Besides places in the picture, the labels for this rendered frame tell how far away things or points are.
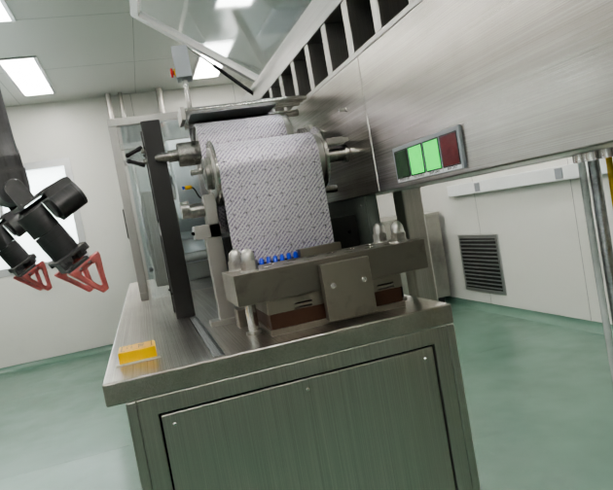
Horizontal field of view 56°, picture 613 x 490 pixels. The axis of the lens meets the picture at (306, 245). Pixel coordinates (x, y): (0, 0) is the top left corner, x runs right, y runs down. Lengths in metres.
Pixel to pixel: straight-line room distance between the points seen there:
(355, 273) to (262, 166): 0.35
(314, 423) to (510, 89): 0.66
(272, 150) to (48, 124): 5.80
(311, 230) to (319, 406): 0.42
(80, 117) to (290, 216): 5.80
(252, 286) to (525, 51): 0.61
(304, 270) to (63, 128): 6.01
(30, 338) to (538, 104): 6.53
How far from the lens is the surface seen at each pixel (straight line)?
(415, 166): 1.10
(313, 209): 1.33
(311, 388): 1.09
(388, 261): 1.18
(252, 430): 1.09
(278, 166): 1.32
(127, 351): 1.16
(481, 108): 0.92
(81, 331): 6.93
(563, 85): 0.79
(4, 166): 1.21
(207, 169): 1.31
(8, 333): 7.04
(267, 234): 1.30
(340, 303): 1.12
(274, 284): 1.10
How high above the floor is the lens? 1.12
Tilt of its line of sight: 3 degrees down
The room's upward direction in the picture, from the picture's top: 10 degrees counter-clockwise
